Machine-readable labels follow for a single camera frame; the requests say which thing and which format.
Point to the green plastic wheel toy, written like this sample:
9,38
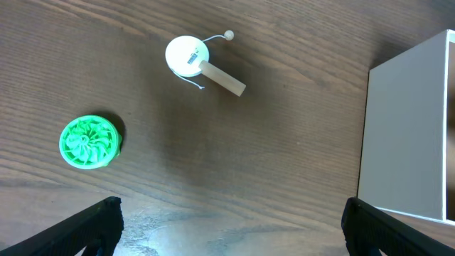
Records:
89,142

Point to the white cardboard box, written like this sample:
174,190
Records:
407,160

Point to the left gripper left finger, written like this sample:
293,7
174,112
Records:
93,231

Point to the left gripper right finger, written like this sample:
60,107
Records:
369,231

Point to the white drum toy wooden handle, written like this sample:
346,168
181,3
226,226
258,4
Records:
188,56

